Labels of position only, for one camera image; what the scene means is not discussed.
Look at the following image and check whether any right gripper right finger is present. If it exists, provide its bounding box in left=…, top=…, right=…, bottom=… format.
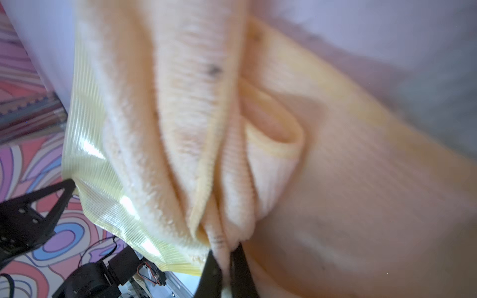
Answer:
left=230, top=244, right=260, bottom=298

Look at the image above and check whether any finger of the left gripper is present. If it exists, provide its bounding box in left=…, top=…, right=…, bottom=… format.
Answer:
left=1, top=179, right=76, bottom=268

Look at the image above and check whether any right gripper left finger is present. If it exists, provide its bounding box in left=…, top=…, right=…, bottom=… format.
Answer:
left=193, top=250, right=222, bottom=298

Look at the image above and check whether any yellow document bag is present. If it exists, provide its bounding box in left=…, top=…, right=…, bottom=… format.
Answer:
left=62, top=36, right=204, bottom=276

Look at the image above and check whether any yellow wiping cloth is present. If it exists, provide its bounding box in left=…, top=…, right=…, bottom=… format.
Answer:
left=75, top=1, right=477, bottom=298

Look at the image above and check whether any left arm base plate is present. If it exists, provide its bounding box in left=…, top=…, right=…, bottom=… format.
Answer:
left=52, top=247, right=167, bottom=298

